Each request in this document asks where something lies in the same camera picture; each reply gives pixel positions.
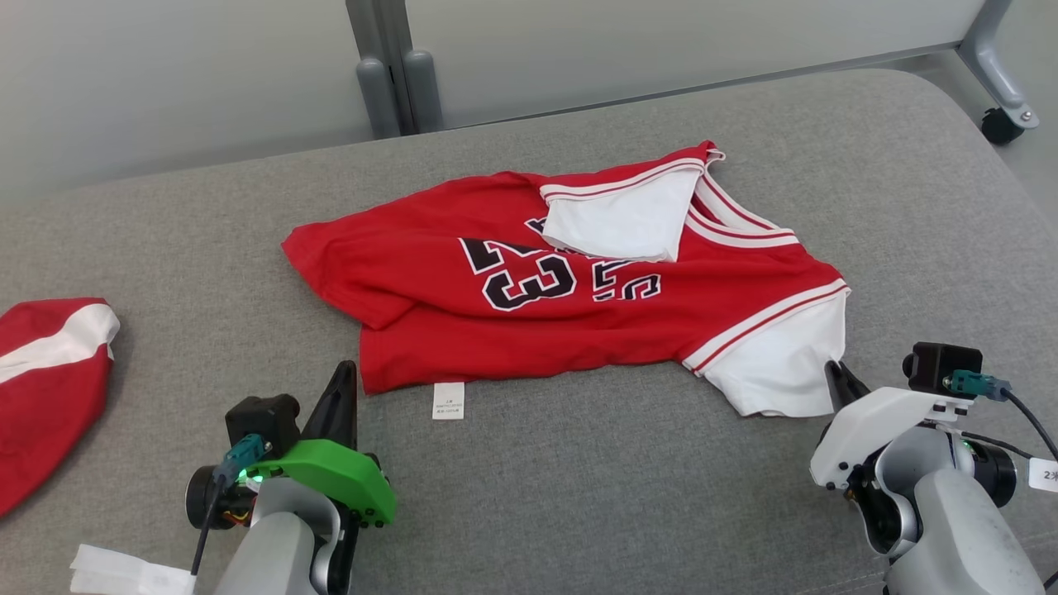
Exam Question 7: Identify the black cable teal plug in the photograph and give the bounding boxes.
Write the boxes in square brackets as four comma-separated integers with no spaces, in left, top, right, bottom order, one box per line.
[946,370,1058,464]
[190,434,269,577]

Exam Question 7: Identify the grey double partition post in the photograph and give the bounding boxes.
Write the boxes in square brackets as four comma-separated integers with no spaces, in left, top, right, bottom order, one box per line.
[346,0,445,140]

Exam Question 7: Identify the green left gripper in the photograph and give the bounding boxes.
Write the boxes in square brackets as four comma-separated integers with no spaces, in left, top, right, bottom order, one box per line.
[263,359,398,530]

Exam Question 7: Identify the red shorts white stripe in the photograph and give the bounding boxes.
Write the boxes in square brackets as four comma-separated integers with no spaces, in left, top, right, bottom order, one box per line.
[0,297,122,520]

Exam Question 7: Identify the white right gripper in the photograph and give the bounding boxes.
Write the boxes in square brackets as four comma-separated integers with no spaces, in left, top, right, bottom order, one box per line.
[808,359,976,492]

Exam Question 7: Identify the red jersey number 23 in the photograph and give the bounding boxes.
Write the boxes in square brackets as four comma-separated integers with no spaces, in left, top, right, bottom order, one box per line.
[281,140,852,421]

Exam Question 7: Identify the grey partition foot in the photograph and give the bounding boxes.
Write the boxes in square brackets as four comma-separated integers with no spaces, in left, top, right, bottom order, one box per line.
[957,0,1041,131]

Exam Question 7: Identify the thin black cable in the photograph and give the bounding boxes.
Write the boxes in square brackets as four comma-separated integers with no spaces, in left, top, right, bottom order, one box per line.
[959,430,1036,460]

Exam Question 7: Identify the black caster wheel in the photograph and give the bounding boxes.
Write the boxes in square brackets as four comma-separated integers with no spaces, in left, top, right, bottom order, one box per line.
[981,107,1026,146]

